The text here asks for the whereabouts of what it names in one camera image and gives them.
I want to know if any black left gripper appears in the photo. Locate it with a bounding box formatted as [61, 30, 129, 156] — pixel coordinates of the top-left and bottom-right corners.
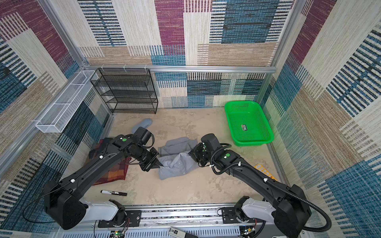
[132, 146, 165, 171]

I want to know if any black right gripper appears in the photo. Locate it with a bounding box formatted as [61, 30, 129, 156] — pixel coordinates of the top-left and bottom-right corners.
[188, 142, 215, 167]

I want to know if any grey long sleeve shirt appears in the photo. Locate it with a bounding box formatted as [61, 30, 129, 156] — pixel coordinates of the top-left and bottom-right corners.
[158, 137, 199, 180]

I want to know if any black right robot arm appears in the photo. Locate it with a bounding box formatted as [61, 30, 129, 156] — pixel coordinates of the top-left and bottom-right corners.
[189, 133, 312, 238]

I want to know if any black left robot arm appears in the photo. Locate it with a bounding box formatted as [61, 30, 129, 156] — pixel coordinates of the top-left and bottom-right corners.
[44, 127, 161, 230]

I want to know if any multicolour patchwork folded shirt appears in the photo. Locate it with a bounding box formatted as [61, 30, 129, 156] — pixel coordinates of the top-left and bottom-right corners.
[87, 138, 130, 183]

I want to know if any maroon folded shirt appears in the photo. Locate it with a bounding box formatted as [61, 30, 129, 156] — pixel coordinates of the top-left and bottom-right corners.
[86, 138, 132, 185]

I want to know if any blue fabric glasses case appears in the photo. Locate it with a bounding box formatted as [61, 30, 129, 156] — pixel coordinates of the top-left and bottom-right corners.
[132, 118, 152, 133]

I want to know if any black marker pen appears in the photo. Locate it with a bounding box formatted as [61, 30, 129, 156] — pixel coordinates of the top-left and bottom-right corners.
[101, 190, 128, 196]

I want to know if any green plastic basket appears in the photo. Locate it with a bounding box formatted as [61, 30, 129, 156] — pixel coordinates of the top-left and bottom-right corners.
[224, 101, 274, 147]

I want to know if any yellow calculator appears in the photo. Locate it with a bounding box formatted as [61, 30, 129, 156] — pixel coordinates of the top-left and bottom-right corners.
[254, 164, 277, 181]

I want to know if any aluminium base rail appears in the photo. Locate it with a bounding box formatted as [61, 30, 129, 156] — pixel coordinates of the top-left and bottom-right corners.
[50, 199, 288, 238]

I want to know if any black wire mesh shelf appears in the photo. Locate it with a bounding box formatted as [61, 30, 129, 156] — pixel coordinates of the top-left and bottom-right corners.
[90, 68, 158, 114]

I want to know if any white wire mesh basket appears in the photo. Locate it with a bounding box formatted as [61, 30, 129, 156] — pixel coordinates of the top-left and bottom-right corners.
[36, 70, 95, 133]

